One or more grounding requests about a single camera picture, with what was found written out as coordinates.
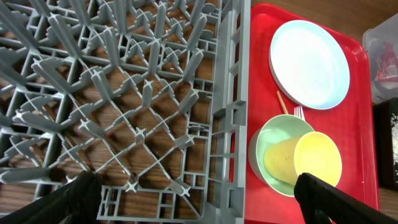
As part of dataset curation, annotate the red snack wrapper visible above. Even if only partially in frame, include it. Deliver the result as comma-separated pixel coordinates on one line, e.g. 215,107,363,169
376,42,397,90

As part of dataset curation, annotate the large white round plate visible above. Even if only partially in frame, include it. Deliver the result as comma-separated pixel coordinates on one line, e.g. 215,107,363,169
269,20,350,110

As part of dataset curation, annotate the green ceramic bowl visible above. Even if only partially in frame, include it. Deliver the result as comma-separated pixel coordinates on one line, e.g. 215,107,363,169
248,114,314,197

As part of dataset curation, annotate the clear plastic waste bin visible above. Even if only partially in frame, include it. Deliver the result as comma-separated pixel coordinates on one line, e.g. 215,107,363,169
363,15,397,104

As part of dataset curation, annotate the wooden chopstick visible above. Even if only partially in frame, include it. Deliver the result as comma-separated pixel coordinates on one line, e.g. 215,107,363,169
277,91,289,114

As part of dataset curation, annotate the grey plastic dishwasher rack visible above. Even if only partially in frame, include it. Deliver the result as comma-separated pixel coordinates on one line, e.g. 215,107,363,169
1,0,251,223

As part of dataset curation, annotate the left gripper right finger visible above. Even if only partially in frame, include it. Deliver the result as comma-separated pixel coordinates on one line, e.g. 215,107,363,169
294,172,397,224

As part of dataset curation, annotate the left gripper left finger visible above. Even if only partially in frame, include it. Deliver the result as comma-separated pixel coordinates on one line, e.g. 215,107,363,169
1,171,102,224

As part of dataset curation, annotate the yellow plastic cup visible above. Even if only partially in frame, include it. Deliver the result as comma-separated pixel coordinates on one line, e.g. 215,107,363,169
264,131,343,187

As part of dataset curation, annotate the food scraps rice pile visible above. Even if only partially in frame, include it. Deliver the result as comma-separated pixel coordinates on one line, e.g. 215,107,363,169
390,113,397,185

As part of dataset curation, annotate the black rectangular tray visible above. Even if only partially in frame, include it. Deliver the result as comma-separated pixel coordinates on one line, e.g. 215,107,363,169
373,98,397,191

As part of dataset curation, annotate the white plastic fork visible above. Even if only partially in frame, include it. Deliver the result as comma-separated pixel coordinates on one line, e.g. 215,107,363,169
294,106,305,121

